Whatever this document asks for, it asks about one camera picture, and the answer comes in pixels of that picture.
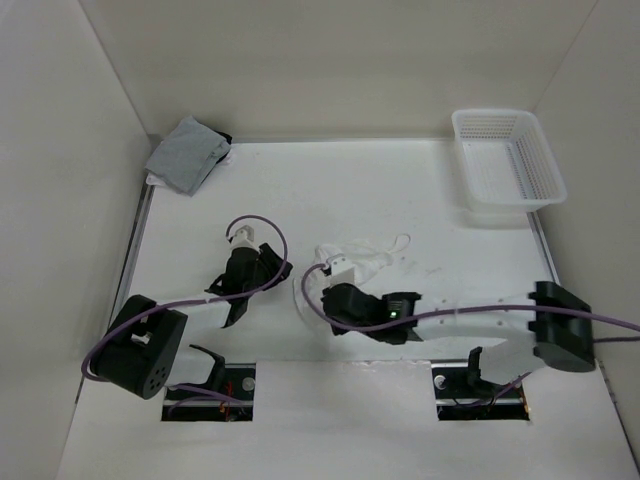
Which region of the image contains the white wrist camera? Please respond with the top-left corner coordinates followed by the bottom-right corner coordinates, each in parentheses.
top-left (322, 254), bottom-right (355, 286)
top-left (228, 225), bottom-right (259, 251)

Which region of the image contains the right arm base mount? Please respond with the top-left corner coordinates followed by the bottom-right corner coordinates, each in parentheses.
top-left (431, 363), bottom-right (530, 421)

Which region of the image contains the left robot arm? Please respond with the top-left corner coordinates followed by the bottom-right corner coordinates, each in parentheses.
top-left (81, 243), bottom-right (292, 400)

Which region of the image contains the white plastic basket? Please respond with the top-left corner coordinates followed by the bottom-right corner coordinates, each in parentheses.
top-left (451, 109), bottom-right (567, 215)

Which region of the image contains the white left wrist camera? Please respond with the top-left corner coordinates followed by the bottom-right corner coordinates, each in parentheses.
top-left (228, 225), bottom-right (259, 251)

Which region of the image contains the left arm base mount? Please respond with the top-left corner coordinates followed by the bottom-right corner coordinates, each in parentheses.
top-left (161, 364), bottom-right (256, 423)

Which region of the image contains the black folded tank top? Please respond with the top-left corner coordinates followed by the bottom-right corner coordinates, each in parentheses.
top-left (213, 130), bottom-right (233, 165)

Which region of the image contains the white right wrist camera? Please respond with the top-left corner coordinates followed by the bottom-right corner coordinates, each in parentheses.
top-left (322, 254), bottom-right (355, 286)

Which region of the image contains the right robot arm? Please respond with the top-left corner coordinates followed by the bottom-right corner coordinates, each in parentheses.
top-left (321, 281), bottom-right (595, 396)

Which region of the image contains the grey folded tank top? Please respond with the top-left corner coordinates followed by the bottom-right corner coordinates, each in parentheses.
top-left (145, 116), bottom-right (221, 196)

